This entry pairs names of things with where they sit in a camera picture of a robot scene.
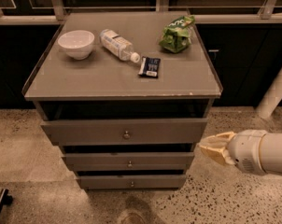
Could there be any grey drawer cabinet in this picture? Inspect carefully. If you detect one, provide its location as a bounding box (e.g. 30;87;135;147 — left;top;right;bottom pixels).
23;12;222;179

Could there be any white ceramic bowl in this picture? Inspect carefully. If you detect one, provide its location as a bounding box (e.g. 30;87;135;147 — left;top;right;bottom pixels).
58;30;95;60

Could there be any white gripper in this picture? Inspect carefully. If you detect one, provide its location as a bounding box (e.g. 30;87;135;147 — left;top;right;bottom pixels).
199;130;267;175

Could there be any grey bottom drawer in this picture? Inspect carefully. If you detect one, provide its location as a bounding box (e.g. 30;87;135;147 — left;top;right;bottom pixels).
77;175;186;189

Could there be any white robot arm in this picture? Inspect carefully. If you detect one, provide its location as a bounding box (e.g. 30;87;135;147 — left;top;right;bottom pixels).
199;68;282;175

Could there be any grey middle drawer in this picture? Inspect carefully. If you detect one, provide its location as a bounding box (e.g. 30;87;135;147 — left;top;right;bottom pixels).
63;152;194;171

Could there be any green chip bag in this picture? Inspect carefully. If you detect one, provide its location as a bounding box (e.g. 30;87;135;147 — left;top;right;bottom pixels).
159;15;195;53

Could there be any dark blue snack packet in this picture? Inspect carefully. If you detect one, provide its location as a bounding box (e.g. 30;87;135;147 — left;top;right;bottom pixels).
138;56;161;78

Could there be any metal railing frame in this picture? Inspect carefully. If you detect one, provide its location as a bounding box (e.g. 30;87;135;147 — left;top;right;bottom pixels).
0;0;282;24

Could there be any grey top drawer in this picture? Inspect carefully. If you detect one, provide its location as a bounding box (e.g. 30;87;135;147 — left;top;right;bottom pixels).
41;119;207;146

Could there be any grey drawer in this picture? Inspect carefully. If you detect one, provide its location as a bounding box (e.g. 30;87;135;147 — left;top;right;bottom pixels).
63;152;194;171
77;175;186;189
41;119;207;146

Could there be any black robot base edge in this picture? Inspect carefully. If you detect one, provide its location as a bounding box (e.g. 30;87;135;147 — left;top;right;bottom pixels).
0;189;13;215

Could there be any clear plastic water bottle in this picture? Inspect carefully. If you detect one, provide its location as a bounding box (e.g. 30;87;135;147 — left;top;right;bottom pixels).
100;29;140;63

